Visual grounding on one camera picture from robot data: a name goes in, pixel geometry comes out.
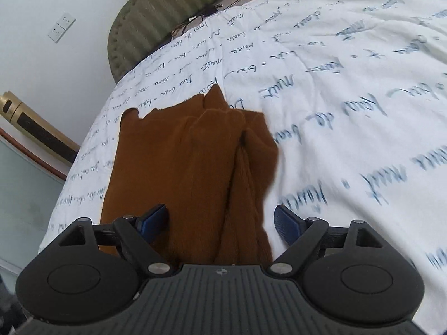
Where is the olive padded headboard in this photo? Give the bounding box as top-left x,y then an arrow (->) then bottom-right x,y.
108,0 -> 217,82

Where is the brown knit garment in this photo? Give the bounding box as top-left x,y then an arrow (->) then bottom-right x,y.
100,85 -> 278,265

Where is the gold tower fan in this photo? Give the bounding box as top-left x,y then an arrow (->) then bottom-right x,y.
1,92 -> 80,165

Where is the white script-print bedsheet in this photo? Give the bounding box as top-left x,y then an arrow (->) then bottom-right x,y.
42,0 -> 446,334

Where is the double wall socket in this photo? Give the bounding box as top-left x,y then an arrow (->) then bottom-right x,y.
47,13 -> 76,43

